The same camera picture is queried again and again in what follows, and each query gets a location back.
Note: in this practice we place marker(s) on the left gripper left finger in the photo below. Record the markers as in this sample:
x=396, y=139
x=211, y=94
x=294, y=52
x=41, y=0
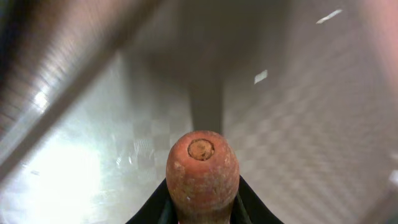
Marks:
x=158, y=209

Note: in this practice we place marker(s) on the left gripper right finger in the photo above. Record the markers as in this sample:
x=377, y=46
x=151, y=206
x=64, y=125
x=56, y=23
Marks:
x=248, y=208

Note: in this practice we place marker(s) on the orange carrot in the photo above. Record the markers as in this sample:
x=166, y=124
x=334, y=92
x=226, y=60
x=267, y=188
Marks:
x=202, y=176

